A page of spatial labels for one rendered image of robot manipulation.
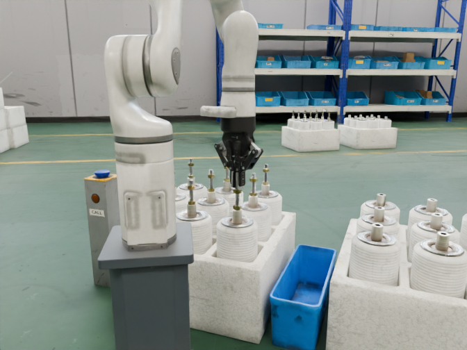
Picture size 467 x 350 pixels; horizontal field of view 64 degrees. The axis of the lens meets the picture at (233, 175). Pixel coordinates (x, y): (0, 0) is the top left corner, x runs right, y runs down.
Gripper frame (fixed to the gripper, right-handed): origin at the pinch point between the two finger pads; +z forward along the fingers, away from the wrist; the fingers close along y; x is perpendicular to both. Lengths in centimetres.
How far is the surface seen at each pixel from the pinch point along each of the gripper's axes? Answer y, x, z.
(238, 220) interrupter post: -0.8, 0.7, 9.3
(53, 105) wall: 542, -173, 9
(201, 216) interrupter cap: 8.3, 3.7, 9.8
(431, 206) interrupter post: -30.3, -37.7, 8.4
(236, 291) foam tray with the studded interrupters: -5.3, 5.9, 23.1
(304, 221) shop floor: 25, -69, 35
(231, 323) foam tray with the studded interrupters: -4.2, 6.3, 31.3
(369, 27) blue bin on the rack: 196, -492, -105
